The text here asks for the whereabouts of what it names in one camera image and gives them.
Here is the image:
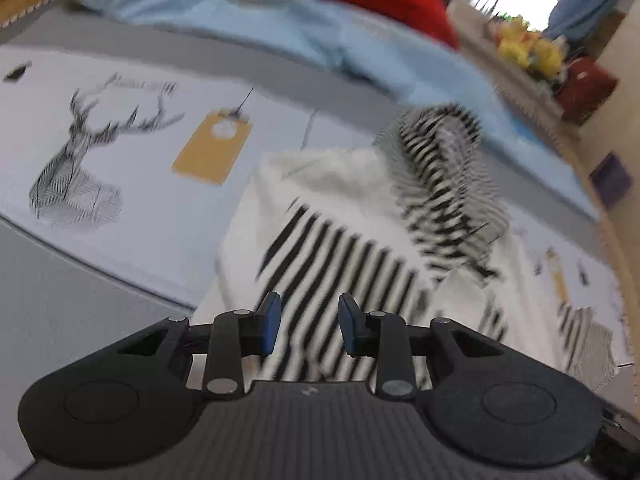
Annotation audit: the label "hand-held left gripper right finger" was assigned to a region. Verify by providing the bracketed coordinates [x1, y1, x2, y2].
[338, 292, 506, 403]

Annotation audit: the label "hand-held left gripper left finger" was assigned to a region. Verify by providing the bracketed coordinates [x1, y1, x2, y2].
[117, 291, 282, 401]

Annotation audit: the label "black white striped garment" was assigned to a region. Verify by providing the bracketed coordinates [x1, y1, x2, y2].
[192, 102, 618, 396]

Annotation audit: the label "grey printed bed sheet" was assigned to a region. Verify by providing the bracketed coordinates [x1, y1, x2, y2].
[0, 0, 633, 480]

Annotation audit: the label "light blue blanket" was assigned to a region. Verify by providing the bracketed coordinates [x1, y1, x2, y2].
[62, 0, 601, 221]

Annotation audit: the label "purple box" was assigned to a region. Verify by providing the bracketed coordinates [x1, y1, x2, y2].
[589, 154, 632, 208]

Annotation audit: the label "yellow plush toys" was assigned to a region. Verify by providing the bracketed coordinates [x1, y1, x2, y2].
[495, 17, 566, 81]

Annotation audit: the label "red box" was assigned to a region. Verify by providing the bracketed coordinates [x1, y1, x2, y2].
[552, 55, 618, 123]

